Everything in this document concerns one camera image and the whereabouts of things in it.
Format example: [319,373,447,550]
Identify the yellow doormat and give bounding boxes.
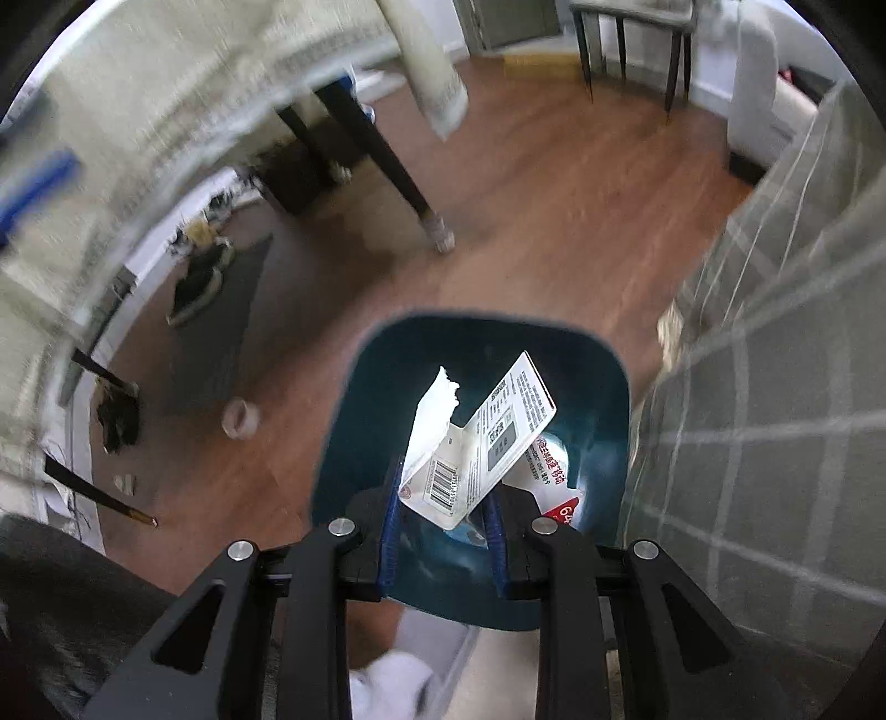
[504,54,581,76]

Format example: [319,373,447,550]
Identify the white cloth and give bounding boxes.
[349,609,478,720]

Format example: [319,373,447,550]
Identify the white tape roll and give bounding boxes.
[221,397,262,439]

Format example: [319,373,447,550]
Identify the thick black table leg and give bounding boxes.
[318,79,456,254]
[275,104,354,187]

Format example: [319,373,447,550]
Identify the white paper packaging card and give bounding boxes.
[400,352,558,532]

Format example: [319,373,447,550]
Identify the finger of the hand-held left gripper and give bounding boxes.
[0,148,83,240]

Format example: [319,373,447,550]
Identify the beige patterned tablecloth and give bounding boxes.
[0,0,472,534]

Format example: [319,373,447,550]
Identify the white sofa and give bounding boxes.
[727,0,842,188]

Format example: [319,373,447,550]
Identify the dark box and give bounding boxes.
[253,135,371,214]

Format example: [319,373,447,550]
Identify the dark grey door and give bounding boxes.
[457,0,565,51]

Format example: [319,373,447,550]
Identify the thin black gold-tipped leg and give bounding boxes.
[43,457,159,528]
[69,348,138,399]

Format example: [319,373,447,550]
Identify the grey checked blanket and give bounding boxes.
[619,79,886,720]

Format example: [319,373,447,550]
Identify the dark grey floor mat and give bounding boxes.
[162,232,274,416]

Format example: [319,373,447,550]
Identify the red white packet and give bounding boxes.
[502,433,586,531]

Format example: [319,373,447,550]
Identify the black sneaker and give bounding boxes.
[176,236,236,278]
[166,266,224,328]

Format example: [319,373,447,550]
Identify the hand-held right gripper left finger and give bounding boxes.
[83,457,404,720]

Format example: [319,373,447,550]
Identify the grey side table black legs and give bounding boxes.
[569,0,697,126]

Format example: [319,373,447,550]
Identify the black cloth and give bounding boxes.
[95,388,141,454]

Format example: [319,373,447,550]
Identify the blue plastic trash bin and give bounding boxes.
[310,309,632,632]

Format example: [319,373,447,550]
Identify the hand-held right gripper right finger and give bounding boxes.
[485,485,797,720]

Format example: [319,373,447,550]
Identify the black cushion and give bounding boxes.
[779,64,840,105]

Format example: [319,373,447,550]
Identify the dark fuzzy cloth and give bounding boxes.
[0,512,177,720]

